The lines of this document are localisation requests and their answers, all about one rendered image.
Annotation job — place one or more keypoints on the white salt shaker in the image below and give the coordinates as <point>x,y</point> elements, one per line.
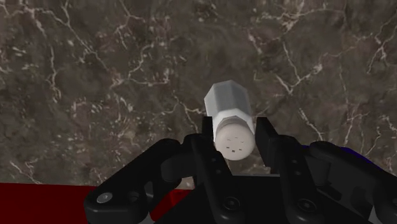
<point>229,105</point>

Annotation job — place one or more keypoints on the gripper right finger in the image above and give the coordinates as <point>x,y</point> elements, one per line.
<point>325,173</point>

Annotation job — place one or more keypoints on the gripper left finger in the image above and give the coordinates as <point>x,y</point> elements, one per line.
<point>173,164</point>

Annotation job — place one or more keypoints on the dark blue object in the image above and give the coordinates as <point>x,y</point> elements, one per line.
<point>356,152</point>

